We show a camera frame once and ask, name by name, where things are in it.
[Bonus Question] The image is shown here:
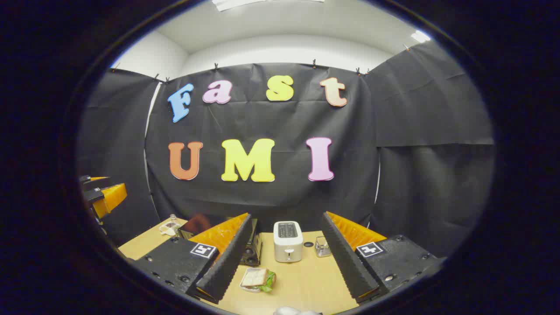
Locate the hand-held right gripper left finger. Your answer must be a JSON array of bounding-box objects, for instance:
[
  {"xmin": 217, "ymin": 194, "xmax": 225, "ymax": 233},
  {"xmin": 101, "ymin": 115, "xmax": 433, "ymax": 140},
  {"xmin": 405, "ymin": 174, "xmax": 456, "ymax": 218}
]
[{"xmin": 131, "ymin": 213, "xmax": 253, "ymax": 305}]

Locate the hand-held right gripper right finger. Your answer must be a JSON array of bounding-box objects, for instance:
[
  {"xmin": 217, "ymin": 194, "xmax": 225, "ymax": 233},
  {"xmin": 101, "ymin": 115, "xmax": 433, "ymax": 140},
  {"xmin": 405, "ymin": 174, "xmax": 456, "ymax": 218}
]
[{"xmin": 321, "ymin": 211, "xmax": 447, "ymax": 305}]

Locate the black electric oven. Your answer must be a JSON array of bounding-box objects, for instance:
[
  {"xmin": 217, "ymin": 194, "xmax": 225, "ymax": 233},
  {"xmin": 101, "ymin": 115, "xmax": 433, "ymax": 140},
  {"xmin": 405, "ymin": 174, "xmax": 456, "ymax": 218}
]
[{"xmin": 177, "ymin": 214, "xmax": 263, "ymax": 267}]

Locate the sandwich with lettuce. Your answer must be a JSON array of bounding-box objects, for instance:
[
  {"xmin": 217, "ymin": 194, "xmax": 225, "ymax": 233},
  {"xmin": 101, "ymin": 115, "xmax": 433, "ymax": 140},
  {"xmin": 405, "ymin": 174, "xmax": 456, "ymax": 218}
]
[{"xmin": 241, "ymin": 268, "xmax": 276, "ymax": 293}]

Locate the white rectangular tray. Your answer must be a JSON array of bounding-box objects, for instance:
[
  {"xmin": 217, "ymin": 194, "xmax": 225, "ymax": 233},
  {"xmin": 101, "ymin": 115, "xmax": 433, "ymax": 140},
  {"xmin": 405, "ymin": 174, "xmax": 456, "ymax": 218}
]
[{"xmin": 239, "ymin": 269, "xmax": 274, "ymax": 293}]

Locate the white toaster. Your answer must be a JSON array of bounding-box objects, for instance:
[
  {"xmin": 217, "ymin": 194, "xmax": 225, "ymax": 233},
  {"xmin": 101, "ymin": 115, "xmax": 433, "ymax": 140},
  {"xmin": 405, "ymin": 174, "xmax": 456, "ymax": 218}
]
[{"xmin": 273, "ymin": 221, "xmax": 304, "ymax": 263}]

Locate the black backdrop cloth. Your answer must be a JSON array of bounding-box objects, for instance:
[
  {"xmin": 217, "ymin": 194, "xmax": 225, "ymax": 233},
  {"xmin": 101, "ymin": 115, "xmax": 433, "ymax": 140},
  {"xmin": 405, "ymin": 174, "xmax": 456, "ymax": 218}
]
[{"xmin": 77, "ymin": 42, "xmax": 497, "ymax": 259}]

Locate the long ceiling light panel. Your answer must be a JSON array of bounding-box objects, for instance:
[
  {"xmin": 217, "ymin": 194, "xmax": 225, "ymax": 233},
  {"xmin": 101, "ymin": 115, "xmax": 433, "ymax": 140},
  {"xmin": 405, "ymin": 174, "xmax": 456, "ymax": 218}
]
[{"xmin": 213, "ymin": 0, "xmax": 325, "ymax": 12}]

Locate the metal wire basket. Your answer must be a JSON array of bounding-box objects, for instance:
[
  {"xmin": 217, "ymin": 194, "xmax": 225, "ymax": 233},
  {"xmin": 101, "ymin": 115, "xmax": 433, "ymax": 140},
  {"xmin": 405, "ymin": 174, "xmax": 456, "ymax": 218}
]
[{"xmin": 315, "ymin": 236, "xmax": 332, "ymax": 258}]

